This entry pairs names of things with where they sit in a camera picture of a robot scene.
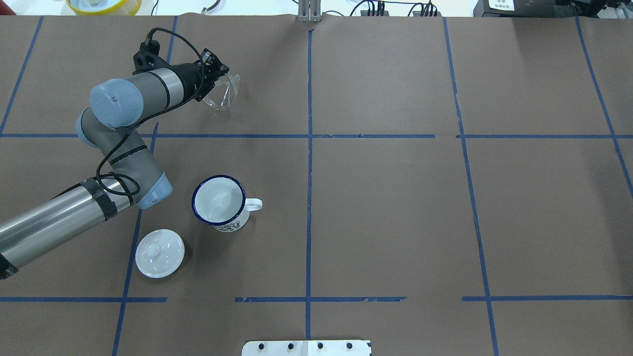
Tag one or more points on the black device with label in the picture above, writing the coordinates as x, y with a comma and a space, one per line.
523, 8

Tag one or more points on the white round mug lid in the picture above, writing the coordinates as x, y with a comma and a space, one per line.
160, 253

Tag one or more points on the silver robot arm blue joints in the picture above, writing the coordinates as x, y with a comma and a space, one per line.
128, 175

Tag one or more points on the white enamel mug blue rim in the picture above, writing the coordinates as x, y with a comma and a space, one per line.
221, 201

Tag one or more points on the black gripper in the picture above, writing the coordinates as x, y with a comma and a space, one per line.
188, 75

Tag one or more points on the aluminium frame post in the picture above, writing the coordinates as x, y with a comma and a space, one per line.
309, 11

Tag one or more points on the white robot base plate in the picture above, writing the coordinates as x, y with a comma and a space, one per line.
307, 348

